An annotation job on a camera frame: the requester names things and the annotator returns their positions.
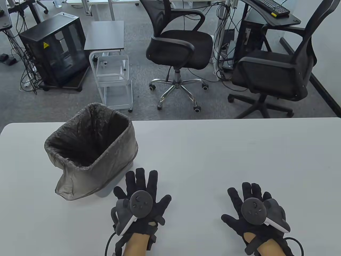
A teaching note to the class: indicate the black computer tower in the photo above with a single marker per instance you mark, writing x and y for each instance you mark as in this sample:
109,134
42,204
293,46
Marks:
247,40

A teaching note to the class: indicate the person's right hand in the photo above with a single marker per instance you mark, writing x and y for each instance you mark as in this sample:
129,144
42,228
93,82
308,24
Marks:
234,222

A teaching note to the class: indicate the grey translucent garbage bag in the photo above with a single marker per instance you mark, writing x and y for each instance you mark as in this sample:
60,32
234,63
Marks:
80,133

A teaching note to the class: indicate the black keyboard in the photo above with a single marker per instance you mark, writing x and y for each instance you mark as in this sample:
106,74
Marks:
271,6

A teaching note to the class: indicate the black office chair chrome base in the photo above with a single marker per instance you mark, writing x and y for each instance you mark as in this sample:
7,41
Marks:
181,45

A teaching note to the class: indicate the person's left hand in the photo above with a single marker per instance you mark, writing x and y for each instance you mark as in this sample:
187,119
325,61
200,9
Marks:
141,181

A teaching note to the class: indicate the black glass equipment cabinet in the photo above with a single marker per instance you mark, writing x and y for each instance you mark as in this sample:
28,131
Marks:
53,53

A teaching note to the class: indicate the white desk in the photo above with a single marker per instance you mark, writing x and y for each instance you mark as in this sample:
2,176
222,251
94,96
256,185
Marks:
110,10

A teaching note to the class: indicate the black desk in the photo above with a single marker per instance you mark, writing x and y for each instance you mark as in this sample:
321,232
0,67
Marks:
289,20

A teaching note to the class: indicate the grey round tracking controller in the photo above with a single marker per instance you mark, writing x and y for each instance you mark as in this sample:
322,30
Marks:
253,210
139,204

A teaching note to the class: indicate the grey plastic trash bin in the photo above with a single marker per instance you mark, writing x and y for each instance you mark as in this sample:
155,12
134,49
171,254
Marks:
113,186

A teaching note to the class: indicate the black office chair right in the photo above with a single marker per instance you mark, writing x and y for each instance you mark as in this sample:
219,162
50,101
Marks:
269,74

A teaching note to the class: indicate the dark top side table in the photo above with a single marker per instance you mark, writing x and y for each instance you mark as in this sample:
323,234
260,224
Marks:
105,34

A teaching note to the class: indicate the white desk leg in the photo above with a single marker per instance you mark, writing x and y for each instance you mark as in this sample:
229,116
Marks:
220,32

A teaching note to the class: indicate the person's right forearm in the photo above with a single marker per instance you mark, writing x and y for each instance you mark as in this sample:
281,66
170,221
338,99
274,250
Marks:
269,249

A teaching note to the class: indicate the black foot pedals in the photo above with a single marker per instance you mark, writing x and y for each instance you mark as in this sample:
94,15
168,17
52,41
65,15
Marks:
8,59

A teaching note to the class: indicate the person's left forearm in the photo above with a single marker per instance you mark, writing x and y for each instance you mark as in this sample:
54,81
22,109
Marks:
136,245

